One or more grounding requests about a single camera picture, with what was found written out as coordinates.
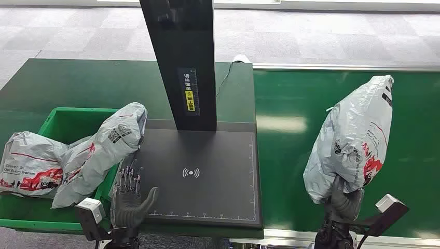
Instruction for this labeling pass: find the black inbound scanner machine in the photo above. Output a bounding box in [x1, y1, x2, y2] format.
[118, 0, 264, 230]

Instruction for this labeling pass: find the silver conveyor frame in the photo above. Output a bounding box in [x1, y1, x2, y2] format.
[229, 63, 440, 249]

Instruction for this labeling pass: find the grey mailer bag QR code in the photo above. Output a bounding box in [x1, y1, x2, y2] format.
[51, 102, 148, 209]

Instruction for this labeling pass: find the thin black scanner cable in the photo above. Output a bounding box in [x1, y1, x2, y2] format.
[215, 62, 235, 98]

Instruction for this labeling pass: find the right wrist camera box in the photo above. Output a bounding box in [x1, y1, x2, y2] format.
[363, 194, 410, 238]

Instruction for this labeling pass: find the green conveyor belt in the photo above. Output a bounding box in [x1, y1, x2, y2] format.
[253, 68, 440, 239]

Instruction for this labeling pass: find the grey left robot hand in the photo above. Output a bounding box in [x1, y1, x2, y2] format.
[112, 158, 159, 229]

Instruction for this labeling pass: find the green plastic delivery box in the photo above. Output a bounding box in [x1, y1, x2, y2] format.
[0, 107, 121, 235]

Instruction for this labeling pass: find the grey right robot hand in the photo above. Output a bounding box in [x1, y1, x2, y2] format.
[324, 174, 365, 224]

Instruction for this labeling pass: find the white round object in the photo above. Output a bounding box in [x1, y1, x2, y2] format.
[232, 54, 252, 65]

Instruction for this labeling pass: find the black yellow scanner label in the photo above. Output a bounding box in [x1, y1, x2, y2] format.
[177, 67, 201, 117]

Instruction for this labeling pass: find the grey mailer bag slogan print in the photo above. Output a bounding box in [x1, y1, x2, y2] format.
[0, 131, 71, 199]

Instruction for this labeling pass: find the grey mailer bag SF logo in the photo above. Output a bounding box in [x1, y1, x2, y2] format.
[302, 75, 395, 205]

